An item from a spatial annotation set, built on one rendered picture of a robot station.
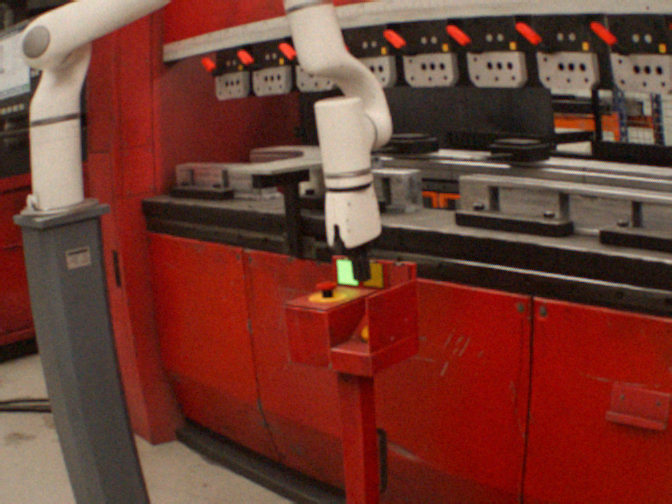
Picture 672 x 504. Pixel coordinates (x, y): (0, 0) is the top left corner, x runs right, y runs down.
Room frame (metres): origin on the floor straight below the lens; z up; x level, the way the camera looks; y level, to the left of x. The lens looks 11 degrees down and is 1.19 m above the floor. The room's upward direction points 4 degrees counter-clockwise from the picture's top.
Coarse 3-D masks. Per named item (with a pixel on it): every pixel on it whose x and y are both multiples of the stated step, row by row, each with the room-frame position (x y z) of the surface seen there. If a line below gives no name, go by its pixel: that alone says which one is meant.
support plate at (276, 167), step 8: (288, 160) 2.24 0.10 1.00; (296, 160) 2.22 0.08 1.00; (304, 160) 2.20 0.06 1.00; (312, 160) 2.18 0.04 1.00; (320, 160) 2.17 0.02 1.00; (232, 168) 2.15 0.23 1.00; (240, 168) 2.13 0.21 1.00; (248, 168) 2.11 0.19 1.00; (256, 168) 2.09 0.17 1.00; (264, 168) 2.07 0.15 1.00; (272, 168) 2.05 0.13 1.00; (280, 168) 2.04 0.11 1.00; (288, 168) 2.04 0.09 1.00; (296, 168) 2.06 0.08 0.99; (304, 168) 2.07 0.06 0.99
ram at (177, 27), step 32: (192, 0) 2.73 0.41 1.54; (224, 0) 2.58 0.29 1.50; (256, 0) 2.45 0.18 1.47; (352, 0) 2.13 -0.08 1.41; (576, 0) 1.60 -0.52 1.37; (608, 0) 1.53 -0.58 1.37; (640, 0) 1.47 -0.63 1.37; (192, 32) 2.73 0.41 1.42; (256, 32) 2.45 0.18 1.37; (288, 32) 2.34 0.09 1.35
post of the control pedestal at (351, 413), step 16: (352, 384) 1.64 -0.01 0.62; (368, 384) 1.65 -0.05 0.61; (352, 400) 1.64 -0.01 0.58; (368, 400) 1.65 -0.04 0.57; (352, 416) 1.64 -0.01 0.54; (368, 416) 1.65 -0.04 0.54; (352, 432) 1.64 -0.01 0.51; (368, 432) 1.65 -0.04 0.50; (352, 448) 1.64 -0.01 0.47; (368, 448) 1.65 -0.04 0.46; (352, 464) 1.65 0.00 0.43; (368, 464) 1.64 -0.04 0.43; (352, 480) 1.65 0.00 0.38; (368, 480) 1.64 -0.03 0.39; (352, 496) 1.65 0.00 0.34; (368, 496) 1.64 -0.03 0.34
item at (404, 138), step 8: (392, 136) 2.39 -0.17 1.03; (400, 136) 2.37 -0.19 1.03; (408, 136) 2.35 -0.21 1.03; (416, 136) 2.36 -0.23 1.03; (424, 136) 2.38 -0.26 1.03; (392, 144) 2.38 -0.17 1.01; (400, 144) 2.36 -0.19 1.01; (408, 144) 2.33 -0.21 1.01; (416, 144) 2.34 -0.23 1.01; (424, 144) 2.36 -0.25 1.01; (432, 144) 2.38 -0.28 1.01; (376, 152) 2.31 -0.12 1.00; (384, 152) 2.32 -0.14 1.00; (392, 152) 2.38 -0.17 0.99; (400, 152) 2.36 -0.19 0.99; (408, 152) 2.33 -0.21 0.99; (416, 152) 2.34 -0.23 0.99; (424, 152) 2.36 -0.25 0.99; (432, 152) 2.38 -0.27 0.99
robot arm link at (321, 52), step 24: (312, 24) 1.55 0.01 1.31; (336, 24) 1.58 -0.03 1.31; (312, 48) 1.55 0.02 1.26; (336, 48) 1.56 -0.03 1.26; (312, 72) 1.57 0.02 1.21; (336, 72) 1.58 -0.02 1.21; (360, 72) 1.60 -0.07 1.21; (360, 96) 1.64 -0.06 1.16; (384, 96) 1.64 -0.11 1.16; (384, 120) 1.63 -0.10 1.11; (384, 144) 1.65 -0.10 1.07
